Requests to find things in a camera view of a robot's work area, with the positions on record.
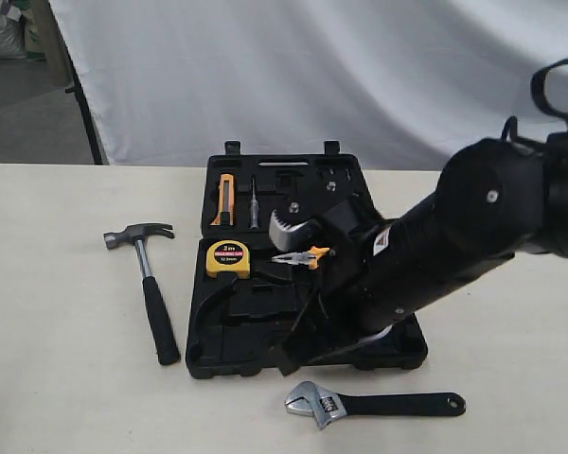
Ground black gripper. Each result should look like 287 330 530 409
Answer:
270 194 514 376

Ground adjustable wrench black handle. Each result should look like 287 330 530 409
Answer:
285 381 467 429

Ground black plastic tool case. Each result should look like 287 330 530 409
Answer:
185 140 430 381

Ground claw hammer black grip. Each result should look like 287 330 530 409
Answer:
103 223 181 366

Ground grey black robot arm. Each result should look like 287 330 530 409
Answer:
269 138 568 375

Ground yellow tape measure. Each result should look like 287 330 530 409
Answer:
205 239 251 279

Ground clear tester screwdriver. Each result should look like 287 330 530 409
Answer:
250 177 259 229

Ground orange utility knife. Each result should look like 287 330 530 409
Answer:
211 173 235 226

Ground white backdrop cloth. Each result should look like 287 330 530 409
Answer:
51 1 568 169

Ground black backdrop stand pole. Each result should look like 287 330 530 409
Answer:
47 1 106 166

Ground orange handled pliers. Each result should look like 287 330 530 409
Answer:
272 246 330 270

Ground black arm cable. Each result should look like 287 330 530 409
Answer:
501 55 568 148

